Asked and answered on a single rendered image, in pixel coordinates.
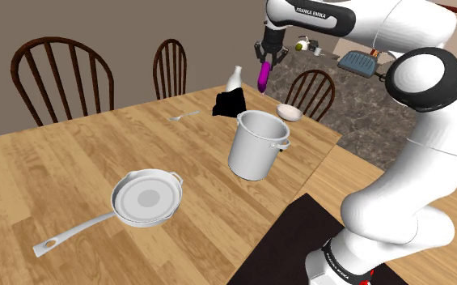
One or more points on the silver fork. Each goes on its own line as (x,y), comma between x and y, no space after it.
(182,116)

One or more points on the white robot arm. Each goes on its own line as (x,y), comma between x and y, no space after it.
(429,165)

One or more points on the white bowl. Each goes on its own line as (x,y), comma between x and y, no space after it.
(289,112)

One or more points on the large dark wooden chair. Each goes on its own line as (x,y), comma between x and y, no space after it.
(23,63)

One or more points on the black angular object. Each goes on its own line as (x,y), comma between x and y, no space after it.
(230,104)

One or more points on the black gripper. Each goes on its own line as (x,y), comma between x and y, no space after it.
(273,41)

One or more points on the white bottle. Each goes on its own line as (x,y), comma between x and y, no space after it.
(234,81)

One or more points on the white cooking pot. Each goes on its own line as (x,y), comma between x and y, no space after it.
(253,150)

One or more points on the purple oblong object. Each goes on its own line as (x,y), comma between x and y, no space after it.
(264,77)

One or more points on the dark robot stand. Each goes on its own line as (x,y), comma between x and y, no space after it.
(291,244)

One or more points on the marble kitchen counter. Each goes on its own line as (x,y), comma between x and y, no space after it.
(362,110)

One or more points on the wooden dining table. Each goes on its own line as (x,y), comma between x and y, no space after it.
(74,158)

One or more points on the white frying pan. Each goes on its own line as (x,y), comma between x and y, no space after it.
(147,197)

